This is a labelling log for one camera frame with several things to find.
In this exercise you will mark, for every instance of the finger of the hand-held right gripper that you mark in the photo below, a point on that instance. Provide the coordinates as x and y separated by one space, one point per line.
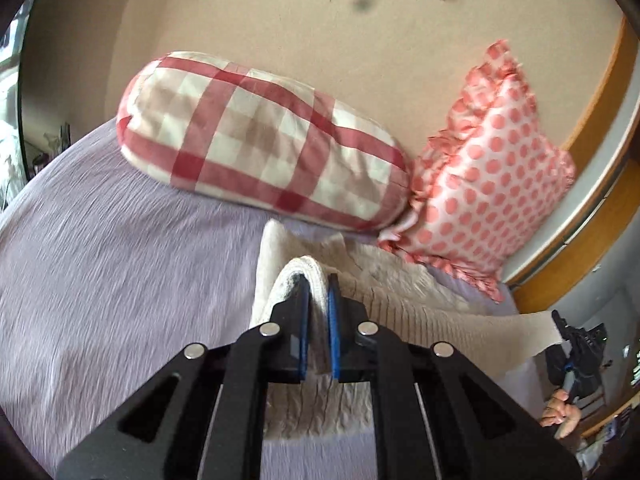
559 327

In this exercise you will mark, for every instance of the pink polka dot pillow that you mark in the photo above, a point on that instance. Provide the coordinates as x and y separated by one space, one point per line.
480 180

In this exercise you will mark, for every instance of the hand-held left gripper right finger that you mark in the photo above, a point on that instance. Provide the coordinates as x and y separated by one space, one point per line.
334 330

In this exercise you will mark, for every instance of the wooden framed wardrobe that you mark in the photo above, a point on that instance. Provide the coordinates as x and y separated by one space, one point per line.
590 160

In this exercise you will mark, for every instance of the purple bed sheet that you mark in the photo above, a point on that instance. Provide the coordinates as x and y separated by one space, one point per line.
125 260

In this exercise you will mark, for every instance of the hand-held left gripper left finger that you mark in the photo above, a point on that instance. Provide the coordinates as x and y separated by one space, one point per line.
301 330

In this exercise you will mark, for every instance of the red checked bolster pillow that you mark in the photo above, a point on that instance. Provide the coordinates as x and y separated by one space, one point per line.
260 140

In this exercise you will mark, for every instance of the window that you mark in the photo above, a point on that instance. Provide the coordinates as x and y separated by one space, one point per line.
10 110

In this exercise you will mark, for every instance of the person's right hand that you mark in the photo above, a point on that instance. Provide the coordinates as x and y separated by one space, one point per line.
560 412

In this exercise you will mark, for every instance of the cream knit sweater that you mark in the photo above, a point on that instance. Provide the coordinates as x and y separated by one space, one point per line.
400 305

